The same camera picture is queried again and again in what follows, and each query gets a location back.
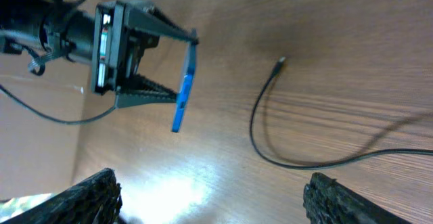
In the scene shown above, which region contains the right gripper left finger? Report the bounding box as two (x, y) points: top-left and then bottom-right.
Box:
(4, 168), (122, 224)

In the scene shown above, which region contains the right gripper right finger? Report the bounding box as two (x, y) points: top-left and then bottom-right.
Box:
(303, 173), (409, 224)

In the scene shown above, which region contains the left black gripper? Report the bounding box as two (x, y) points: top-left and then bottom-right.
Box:
(91, 0), (199, 108)

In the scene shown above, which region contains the blue Galaxy smartphone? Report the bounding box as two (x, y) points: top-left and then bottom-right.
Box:
(172, 44), (197, 133)

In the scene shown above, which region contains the black USB charging cable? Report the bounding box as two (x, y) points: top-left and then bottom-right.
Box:
(249, 56), (433, 171)

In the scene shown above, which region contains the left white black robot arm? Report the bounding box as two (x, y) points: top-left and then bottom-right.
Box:
(1, 0), (198, 108)

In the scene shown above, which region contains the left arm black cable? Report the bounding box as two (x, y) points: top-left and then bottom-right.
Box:
(0, 0), (118, 126)

